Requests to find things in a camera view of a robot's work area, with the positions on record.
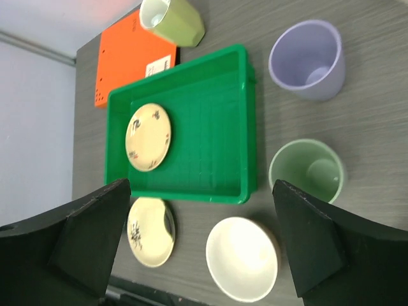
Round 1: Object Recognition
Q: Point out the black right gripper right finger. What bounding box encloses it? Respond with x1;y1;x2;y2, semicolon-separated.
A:
272;180;407;305

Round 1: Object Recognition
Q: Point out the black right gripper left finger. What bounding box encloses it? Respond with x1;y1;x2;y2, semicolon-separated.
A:
1;178;131;305

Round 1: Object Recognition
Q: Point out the cream plate with black mark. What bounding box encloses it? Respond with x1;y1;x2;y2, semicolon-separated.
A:
127;197;176;268

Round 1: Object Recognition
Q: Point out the white bowl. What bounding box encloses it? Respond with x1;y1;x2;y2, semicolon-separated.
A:
205;217;281;303

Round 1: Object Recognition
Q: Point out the light green cup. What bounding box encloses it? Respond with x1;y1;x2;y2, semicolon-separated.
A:
268;138;347;204

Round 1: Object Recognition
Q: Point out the green plastic bin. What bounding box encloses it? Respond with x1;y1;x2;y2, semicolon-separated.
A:
105;44;257;205

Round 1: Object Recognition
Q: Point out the cream floral plate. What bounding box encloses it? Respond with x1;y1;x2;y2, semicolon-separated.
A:
125;103;171;172

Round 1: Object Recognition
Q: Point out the lavender cup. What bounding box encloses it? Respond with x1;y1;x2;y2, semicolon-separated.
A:
268;20;346;101

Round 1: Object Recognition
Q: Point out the orange notebook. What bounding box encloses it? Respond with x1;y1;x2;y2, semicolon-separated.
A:
94;10;180;108

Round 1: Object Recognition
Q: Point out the olive green mug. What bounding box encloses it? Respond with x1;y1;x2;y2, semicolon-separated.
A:
139;0;205;47

